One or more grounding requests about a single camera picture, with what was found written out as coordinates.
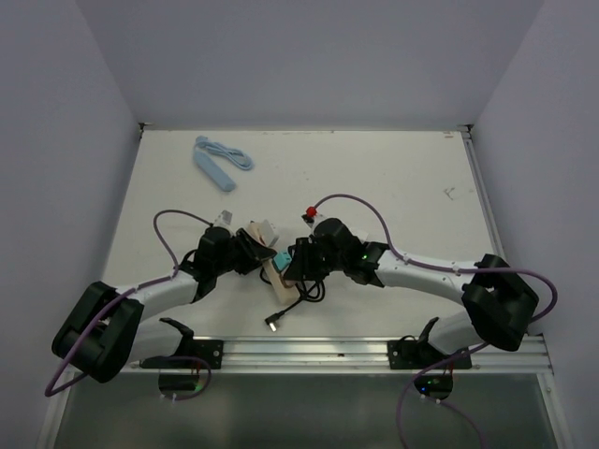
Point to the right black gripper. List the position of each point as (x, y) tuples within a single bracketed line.
[(302, 267)]

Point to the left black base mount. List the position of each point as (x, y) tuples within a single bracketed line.
[(166, 343)]

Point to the right aluminium side rail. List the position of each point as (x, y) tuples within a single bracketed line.
[(489, 206)]

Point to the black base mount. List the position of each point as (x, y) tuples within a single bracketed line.
[(439, 339), (166, 343)]

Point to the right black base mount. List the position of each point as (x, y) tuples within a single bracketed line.
[(439, 339)]

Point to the white plug adapter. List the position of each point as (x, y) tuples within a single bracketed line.
[(362, 235), (268, 233)]

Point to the cyan plug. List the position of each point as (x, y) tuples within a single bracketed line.
[(281, 261)]

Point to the aluminium mounting rail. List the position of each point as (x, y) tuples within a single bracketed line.
[(362, 355)]

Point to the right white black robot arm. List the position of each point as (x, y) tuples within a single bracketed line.
[(389, 270)]

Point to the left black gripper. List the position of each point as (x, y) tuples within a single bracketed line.
[(253, 253)]

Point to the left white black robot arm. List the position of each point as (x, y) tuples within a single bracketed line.
[(110, 327)]

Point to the beige red power strip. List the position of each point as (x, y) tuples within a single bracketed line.
[(285, 294)]

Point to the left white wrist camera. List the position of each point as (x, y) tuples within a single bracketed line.
[(224, 219)]

